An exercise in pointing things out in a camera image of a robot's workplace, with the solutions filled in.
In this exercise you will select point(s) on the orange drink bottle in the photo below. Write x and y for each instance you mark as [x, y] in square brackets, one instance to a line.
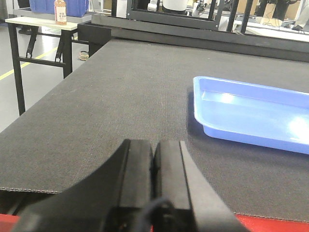
[60, 12]

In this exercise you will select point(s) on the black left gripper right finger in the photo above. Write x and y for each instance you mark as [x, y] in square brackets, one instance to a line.
[198, 208]

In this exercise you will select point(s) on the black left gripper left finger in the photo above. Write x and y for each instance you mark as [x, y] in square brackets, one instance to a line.
[121, 184]

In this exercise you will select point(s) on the blue crate on side table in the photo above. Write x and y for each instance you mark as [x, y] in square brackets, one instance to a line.
[76, 8]

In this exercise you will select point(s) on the dark grey table mat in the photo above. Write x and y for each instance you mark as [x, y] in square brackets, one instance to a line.
[135, 90]

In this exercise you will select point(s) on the black metal frame rack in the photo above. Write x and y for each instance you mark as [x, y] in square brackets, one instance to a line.
[176, 29]

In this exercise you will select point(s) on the white folding side table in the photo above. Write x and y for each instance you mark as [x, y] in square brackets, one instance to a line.
[63, 57]

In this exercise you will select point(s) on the blue plastic tray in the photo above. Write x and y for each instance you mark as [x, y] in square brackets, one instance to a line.
[252, 114]

